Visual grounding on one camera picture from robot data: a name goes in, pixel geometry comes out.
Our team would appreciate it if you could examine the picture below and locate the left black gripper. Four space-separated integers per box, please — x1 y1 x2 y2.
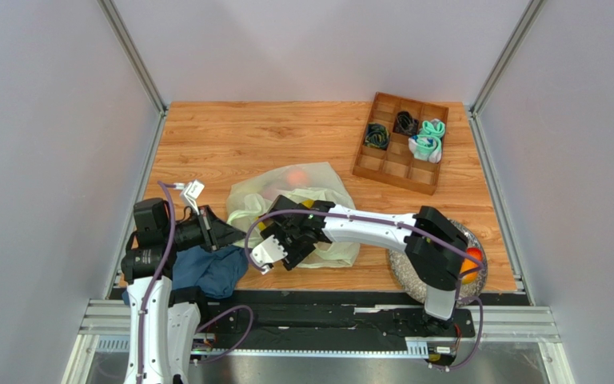
162 204 246 252

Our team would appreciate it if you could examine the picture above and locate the translucent yellowish plastic bag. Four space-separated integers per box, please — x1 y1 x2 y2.
226 162 360 269

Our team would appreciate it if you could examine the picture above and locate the fake orange mango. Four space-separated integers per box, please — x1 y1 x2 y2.
460 247 484 285

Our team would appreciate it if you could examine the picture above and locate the fake yellow banana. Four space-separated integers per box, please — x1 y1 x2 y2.
300 199 315 210

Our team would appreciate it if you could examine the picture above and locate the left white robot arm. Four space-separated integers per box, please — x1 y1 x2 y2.
121 198 245 383

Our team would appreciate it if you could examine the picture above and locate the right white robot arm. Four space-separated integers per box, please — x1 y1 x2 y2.
244 195 472 322

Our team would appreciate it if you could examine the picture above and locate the fake orange fruit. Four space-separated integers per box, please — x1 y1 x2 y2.
285 168 310 188

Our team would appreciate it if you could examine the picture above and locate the blue cloth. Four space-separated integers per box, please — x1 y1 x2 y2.
122 245 249 306

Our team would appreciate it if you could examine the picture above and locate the speckled ceramic plate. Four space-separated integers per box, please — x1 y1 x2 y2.
388 218 488 307

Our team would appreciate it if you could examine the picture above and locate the dark blue striped sock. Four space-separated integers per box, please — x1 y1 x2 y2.
363 122 390 150

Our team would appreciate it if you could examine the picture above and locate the brown wooden divider tray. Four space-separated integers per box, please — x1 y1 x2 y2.
352 92 449 195

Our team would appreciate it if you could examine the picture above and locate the black rolled sock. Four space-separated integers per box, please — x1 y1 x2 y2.
393 110 420 137

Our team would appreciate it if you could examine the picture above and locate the white teal rolled sock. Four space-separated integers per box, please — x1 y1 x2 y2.
409 134 443 164

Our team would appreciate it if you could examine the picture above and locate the mint green rolled sock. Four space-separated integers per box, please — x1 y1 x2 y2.
419 118 446 139

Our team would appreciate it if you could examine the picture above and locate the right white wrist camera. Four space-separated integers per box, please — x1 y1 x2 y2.
250 235 288 274

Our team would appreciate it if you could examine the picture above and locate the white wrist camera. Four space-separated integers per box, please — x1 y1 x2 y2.
250 235 288 274
173 179 205 214

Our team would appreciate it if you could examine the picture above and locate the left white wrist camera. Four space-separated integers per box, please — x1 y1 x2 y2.
173 179 205 214

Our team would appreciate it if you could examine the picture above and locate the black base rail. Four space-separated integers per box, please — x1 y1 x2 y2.
179 290 476 366

